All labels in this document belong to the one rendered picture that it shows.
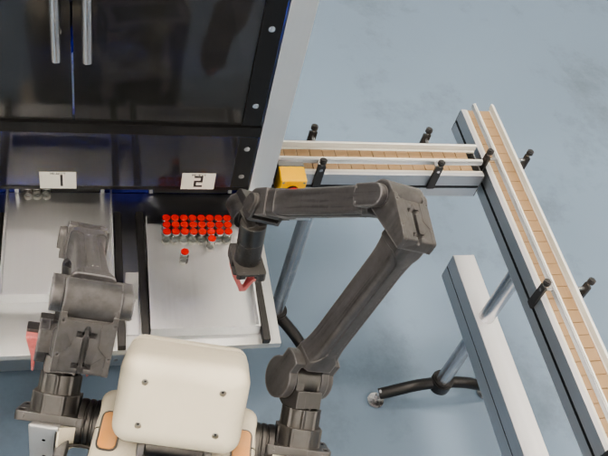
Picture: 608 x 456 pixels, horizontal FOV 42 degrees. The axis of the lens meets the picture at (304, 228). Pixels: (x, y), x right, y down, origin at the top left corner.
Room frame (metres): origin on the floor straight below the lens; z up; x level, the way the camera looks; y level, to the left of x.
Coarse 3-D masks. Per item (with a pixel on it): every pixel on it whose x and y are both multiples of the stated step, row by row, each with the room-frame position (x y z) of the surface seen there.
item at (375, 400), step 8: (432, 376) 1.58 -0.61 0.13; (456, 376) 1.62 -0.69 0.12; (464, 376) 1.64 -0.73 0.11; (400, 384) 1.53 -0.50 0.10; (408, 384) 1.54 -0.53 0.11; (416, 384) 1.54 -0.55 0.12; (424, 384) 1.55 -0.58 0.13; (432, 384) 1.56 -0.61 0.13; (440, 384) 1.56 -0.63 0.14; (448, 384) 1.57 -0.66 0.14; (456, 384) 1.59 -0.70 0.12; (464, 384) 1.61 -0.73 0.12; (472, 384) 1.62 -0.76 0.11; (384, 392) 1.50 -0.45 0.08; (392, 392) 1.50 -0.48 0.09; (400, 392) 1.51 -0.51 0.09; (408, 392) 1.52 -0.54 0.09; (432, 392) 1.55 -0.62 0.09; (440, 392) 1.55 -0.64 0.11; (368, 400) 1.48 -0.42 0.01; (376, 400) 1.49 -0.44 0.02
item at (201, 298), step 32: (160, 224) 1.28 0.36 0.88; (160, 256) 1.18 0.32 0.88; (192, 256) 1.21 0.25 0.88; (224, 256) 1.24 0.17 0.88; (160, 288) 1.09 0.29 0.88; (192, 288) 1.12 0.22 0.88; (224, 288) 1.15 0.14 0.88; (160, 320) 1.00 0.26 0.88; (192, 320) 1.03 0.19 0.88; (224, 320) 1.05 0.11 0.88; (256, 320) 1.07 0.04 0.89
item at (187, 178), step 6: (186, 174) 1.32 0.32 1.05; (192, 174) 1.33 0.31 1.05; (198, 174) 1.34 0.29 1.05; (204, 174) 1.34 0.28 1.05; (210, 174) 1.35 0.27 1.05; (186, 180) 1.33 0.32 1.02; (192, 180) 1.33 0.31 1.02; (198, 180) 1.34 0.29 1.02; (204, 180) 1.34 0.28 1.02; (210, 180) 1.35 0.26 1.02; (186, 186) 1.33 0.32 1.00; (192, 186) 1.33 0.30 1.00; (204, 186) 1.34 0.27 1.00; (210, 186) 1.35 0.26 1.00
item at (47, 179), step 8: (40, 176) 1.18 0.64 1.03; (48, 176) 1.19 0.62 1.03; (56, 176) 1.20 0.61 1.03; (64, 176) 1.21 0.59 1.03; (72, 176) 1.21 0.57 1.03; (40, 184) 1.18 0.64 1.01; (48, 184) 1.19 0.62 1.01; (56, 184) 1.20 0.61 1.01; (64, 184) 1.21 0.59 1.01; (72, 184) 1.21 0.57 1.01
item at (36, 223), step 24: (24, 216) 1.17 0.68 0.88; (48, 216) 1.19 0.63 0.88; (72, 216) 1.21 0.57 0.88; (96, 216) 1.24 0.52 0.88; (24, 240) 1.10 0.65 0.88; (48, 240) 1.12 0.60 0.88; (0, 264) 0.99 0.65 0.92; (24, 264) 1.03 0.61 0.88; (48, 264) 1.05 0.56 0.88; (0, 288) 0.93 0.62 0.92; (24, 288) 0.97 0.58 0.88; (48, 288) 0.99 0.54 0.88
